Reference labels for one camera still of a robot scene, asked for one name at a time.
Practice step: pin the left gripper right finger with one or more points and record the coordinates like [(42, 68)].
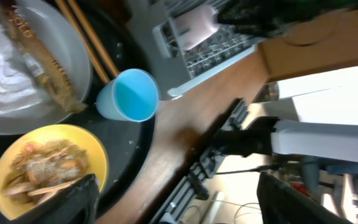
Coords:
[(281, 203)]

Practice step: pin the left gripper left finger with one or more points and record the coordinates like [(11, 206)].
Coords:
[(76, 204)]

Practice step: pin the food scraps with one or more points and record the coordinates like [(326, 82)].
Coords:
[(41, 170)]

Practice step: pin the yellow bowl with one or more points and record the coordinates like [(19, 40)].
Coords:
[(97, 155)]

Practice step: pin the blue cup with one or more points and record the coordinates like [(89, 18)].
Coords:
[(132, 96)]

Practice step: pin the white tissue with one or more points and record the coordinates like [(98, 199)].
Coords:
[(17, 85)]

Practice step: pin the brown snack wrapper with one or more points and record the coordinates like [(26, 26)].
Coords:
[(50, 75)]

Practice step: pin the pink cup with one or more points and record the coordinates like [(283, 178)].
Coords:
[(195, 26)]

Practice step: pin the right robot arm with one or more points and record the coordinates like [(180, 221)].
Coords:
[(269, 18)]

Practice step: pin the grey dishwasher rack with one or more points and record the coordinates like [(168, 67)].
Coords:
[(176, 70)]

